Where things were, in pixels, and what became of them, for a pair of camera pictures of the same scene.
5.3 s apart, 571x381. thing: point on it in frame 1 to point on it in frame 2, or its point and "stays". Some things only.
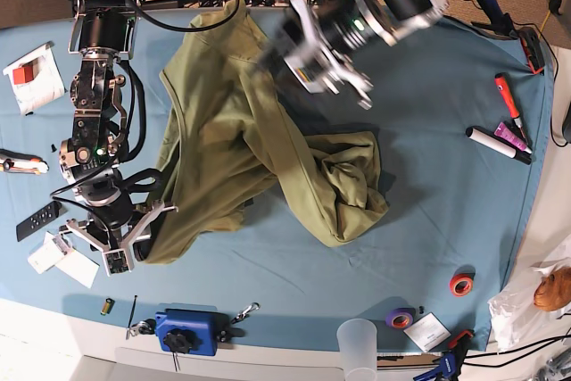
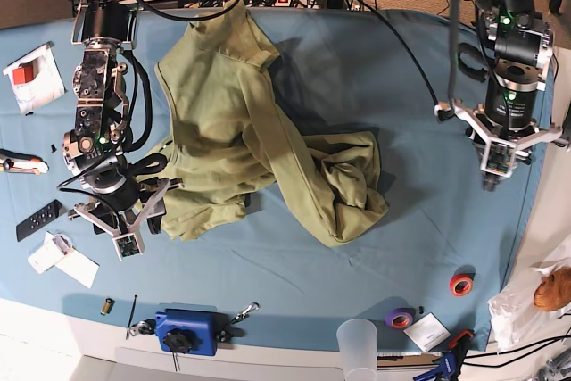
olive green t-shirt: (227, 130) stays
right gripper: (324, 36) to (509, 111)
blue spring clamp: (452, 360) stays
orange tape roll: (461, 281) stays
